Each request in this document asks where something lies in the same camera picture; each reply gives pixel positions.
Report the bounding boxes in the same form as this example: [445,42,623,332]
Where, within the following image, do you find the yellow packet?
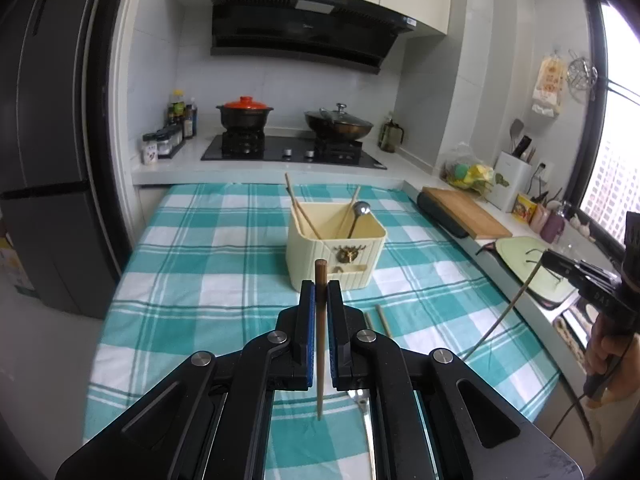
[514,193,539,224]

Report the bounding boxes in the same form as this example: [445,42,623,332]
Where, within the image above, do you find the hanging metal steamer rack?
[567,49,599,102]

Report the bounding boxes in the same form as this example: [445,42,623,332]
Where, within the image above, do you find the cream plastic utensil box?
[286,201,389,294]

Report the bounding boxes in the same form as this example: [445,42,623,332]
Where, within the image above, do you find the small steel spoon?
[347,201,372,239]

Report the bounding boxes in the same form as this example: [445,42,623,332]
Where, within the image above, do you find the beige dish rag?
[552,309,587,358]

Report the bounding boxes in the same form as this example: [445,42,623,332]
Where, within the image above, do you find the hanging printed bag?
[530,54,566,116]

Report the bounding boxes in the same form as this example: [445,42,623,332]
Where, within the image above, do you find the black pot orange lid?
[215,96,275,135]

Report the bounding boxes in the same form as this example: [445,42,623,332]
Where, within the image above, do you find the plastic bag with sponges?
[439,144,496,194]

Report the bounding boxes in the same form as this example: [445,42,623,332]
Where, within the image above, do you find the garlic bulbs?
[569,213,596,241]

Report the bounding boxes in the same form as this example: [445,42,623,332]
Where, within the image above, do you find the window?
[577,0,640,243]

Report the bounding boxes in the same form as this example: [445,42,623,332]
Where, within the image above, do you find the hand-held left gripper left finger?
[55,282,317,480]

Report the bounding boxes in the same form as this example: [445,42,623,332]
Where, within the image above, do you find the black door frame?
[82,0,143,281]

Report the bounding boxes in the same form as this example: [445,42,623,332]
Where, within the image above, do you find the wok with glass lid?
[303,102,375,142]

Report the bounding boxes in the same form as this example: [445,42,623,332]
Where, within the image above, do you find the spice jars and bottles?
[141,127,186,165]

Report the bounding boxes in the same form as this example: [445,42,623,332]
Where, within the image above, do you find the black gas stove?
[200,132,389,171]

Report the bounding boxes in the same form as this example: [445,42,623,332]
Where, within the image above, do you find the white cutlery holder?
[494,151,535,213]

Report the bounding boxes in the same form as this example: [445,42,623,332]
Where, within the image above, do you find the black range hood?
[207,0,417,76]

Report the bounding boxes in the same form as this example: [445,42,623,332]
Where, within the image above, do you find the grey refrigerator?
[0,0,127,322]

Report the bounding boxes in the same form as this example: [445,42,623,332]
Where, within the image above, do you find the large steel spoon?
[350,390,377,480]

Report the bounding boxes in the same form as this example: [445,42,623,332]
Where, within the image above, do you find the purple bottle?
[540,207,566,244]

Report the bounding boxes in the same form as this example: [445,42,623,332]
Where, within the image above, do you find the person's right hand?
[584,320,640,407]

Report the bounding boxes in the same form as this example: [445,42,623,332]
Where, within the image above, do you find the green pan lid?
[494,236,579,307]

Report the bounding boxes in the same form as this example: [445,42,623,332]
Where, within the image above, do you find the teal white checked tablecloth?
[82,182,562,480]

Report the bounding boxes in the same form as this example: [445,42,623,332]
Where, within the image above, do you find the black cable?
[550,392,589,442]

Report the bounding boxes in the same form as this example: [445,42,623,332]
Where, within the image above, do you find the yellow cardboard box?
[0,229,37,297]

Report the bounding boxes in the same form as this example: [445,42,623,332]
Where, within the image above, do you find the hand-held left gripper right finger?
[326,280,586,480]

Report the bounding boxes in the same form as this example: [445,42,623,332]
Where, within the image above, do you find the wooden cutting board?
[422,186,514,240]

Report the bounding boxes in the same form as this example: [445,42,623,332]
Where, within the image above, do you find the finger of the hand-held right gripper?
[570,277,619,309]
[542,250,620,282]

